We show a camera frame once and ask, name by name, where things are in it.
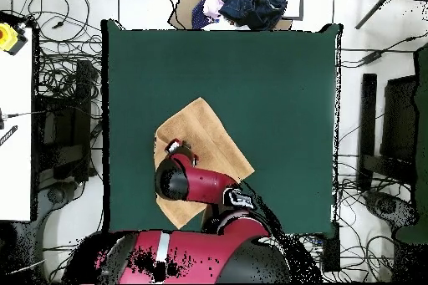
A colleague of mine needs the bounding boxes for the gray chair base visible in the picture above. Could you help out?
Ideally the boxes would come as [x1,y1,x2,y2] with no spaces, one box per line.
[362,189,419,232]
[36,180,83,232]

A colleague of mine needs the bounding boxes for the white side table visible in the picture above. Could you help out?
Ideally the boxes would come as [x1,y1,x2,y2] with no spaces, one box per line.
[0,27,34,222]

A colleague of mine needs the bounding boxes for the tan terry towel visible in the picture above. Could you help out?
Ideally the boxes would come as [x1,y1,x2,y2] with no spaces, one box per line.
[153,96,256,230]

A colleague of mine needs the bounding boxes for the black adapter with cable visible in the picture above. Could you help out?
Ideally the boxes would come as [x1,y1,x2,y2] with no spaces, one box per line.
[340,32,428,69]

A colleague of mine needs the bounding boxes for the yellow emergency stop button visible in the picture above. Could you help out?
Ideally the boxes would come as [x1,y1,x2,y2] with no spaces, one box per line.
[0,22,28,56]

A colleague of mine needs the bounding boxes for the dark blue jeans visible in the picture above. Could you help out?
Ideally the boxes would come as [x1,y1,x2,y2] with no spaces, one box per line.
[218,0,288,31]

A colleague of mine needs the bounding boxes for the black equipment stand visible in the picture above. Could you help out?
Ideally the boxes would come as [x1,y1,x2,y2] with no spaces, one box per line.
[31,59,101,186]

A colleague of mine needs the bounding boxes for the black cable tangle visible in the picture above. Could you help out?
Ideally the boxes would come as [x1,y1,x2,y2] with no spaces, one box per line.
[11,0,103,122]
[334,160,395,282]

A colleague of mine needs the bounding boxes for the black power strip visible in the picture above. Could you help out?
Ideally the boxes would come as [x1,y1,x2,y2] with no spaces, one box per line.
[321,221,341,273]

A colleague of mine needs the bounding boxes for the cardboard laundry box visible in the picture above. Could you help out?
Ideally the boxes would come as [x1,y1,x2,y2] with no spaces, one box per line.
[167,0,305,31]

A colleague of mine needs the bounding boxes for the dark green draped cloth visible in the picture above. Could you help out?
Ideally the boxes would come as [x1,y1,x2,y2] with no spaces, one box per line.
[394,42,428,244]

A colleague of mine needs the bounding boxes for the dark green table cloth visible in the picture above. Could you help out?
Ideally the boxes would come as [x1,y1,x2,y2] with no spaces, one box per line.
[100,18,343,239]

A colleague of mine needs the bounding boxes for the black striped strip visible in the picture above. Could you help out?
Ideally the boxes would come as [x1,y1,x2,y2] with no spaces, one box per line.
[0,125,18,147]

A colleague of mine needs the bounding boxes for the blue dotted garment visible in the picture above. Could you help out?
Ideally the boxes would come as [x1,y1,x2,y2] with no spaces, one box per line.
[191,0,222,30]

